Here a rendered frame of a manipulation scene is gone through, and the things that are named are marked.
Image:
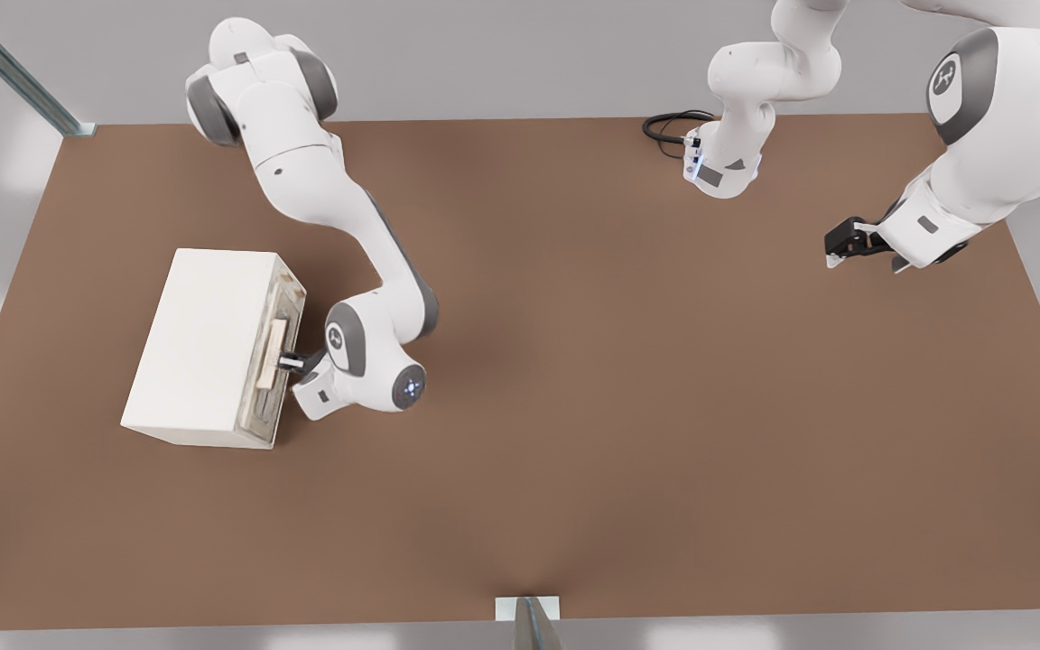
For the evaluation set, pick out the glass oven door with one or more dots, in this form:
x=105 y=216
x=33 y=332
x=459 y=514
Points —
x=283 y=298

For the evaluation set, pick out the white oven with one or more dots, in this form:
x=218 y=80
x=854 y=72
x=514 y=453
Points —
x=199 y=343

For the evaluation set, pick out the silver frame post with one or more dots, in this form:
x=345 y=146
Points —
x=14 y=72
x=531 y=623

